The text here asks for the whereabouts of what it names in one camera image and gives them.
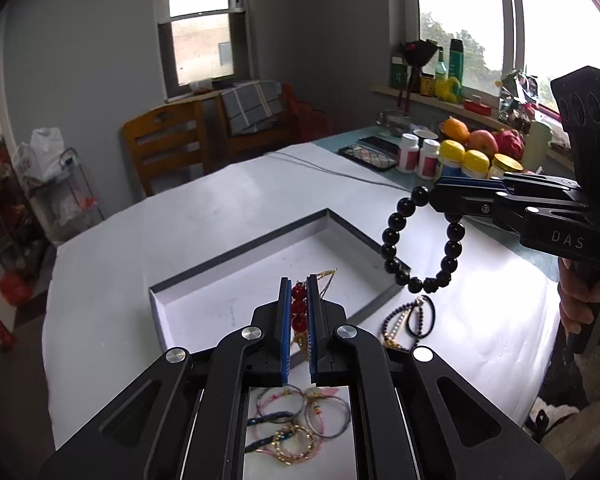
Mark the red bead gold chain bracelet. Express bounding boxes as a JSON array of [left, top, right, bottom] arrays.
[[289, 268, 339, 361]]

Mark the large black bead bracelet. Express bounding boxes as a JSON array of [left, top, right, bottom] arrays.
[[379, 184, 467, 295]]

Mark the silver bangle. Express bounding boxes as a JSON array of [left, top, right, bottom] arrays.
[[256, 385, 306, 424]]

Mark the dark thin bangle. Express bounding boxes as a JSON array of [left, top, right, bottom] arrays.
[[304, 392, 352, 440]]

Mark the dark bead gold charm bracelet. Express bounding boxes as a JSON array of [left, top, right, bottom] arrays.
[[379, 296, 426, 352]]

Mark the blue bead bracelet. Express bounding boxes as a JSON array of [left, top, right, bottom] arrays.
[[244, 406, 307, 453]]

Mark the gold ring bracelet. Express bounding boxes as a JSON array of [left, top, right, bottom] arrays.
[[270, 422, 316, 465]]

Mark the person's right hand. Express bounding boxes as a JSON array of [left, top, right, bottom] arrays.
[[558, 258, 600, 334]]

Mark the yellow cap bottle blue label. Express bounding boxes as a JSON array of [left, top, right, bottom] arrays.
[[462, 150, 491, 179]]

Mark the orange juice jar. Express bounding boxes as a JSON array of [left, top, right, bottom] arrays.
[[486, 153, 524, 179]]

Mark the red apple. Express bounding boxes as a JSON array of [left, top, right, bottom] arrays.
[[465, 129, 498, 158]]

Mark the dark grey shallow box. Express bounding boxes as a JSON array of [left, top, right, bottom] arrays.
[[149, 209, 402, 353]]

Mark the white pill bottle red label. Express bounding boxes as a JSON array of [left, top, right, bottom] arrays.
[[417, 139, 440, 180]]

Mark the orange fruit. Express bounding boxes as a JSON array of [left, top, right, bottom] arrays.
[[439, 117, 470, 144]]

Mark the white tablecloth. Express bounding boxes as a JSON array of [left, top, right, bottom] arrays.
[[40, 140, 564, 480]]

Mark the green box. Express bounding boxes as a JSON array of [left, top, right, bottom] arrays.
[[390, 55, 408, 90]]

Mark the dark flower bouquet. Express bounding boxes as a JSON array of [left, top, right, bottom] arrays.
[[398, 39, 438, 113]]

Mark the grey plaid cloth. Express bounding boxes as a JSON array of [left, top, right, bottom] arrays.
[[221, 80, 284, 136]]

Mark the wooden chair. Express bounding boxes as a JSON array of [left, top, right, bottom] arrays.
[[122, 101, 212, 197]]

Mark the metal shelf rack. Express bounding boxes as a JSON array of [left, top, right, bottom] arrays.
[[0, 140, 50, 282]]

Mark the white plastic bag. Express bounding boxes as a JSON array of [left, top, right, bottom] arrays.
[[12, 127, 65, 183]]

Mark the grey cable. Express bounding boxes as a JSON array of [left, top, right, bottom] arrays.
[[264, 149, 412, 192]]

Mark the small wire cart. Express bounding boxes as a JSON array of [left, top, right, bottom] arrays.
[[27, 148, 105, 247]]

